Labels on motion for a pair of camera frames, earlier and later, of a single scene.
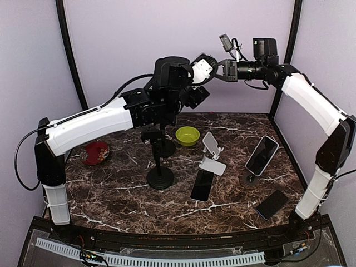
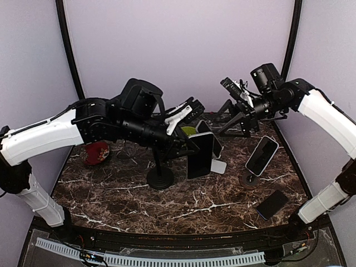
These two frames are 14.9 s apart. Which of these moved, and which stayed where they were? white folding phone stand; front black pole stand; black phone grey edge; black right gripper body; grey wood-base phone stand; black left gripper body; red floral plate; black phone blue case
Moved: black phone grey edge; black left gripper body; black right gripper body
Stayed: white folding phone stand; front black pole stand; red floral plate; grey wood-base phone stand; black phone blue case
